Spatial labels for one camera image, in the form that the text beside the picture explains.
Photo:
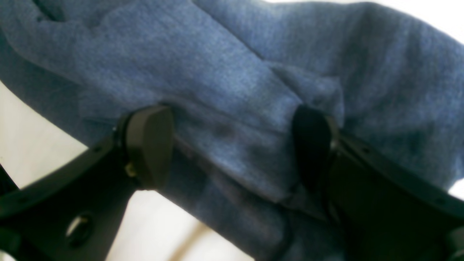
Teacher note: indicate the dark blue T-shirt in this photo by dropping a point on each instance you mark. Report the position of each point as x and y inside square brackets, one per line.
[234, 71]

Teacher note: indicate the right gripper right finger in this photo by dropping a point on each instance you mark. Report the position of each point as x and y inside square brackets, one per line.
[383, 212]

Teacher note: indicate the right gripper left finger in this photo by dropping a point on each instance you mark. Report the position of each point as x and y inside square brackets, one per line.
[74, 213]

